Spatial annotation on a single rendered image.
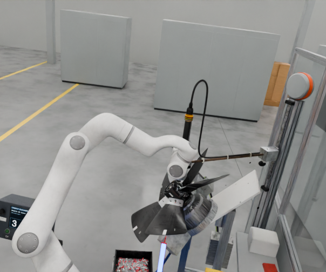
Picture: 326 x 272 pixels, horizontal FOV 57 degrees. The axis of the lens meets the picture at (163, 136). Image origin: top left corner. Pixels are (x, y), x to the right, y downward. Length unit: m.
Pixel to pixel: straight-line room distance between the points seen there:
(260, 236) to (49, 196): 1.33
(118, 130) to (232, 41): 5.96
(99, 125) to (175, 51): 5.79
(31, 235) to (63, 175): 0.24
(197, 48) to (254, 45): 1.26
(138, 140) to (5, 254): 2.22
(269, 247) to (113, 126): 1.27
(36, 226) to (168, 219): 0.71
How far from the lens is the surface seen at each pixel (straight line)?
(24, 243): 1.20
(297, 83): 1.92
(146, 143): 1.28
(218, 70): 7.10
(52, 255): 1.30
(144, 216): 1.91
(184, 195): 1.82
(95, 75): 8.92
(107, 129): 1.27
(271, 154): 1.96
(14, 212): 1.64
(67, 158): 1.20
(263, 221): 2.28
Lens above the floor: 2.18
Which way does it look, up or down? 22 degrees down
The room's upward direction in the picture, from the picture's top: 7 degrees clockwise
